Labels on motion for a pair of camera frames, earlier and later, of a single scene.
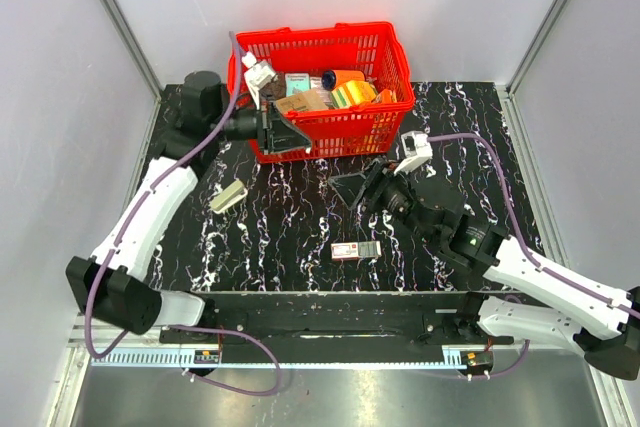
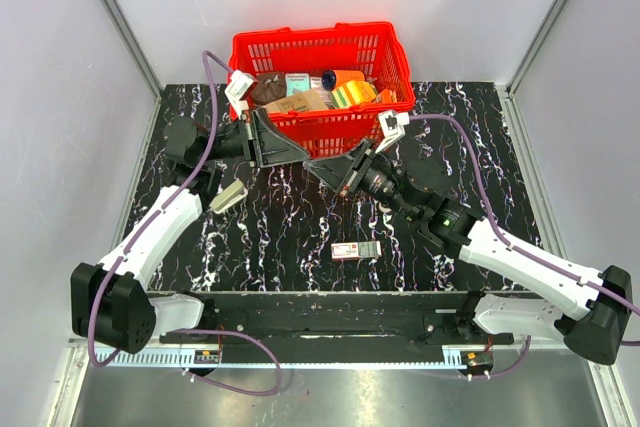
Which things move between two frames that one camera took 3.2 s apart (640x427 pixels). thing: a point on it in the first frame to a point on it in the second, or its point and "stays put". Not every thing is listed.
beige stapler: (233, 193) stays put
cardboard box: (305, 100) stays put
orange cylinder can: (335, 77) stays put
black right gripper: (351, 187) to (335, 171)
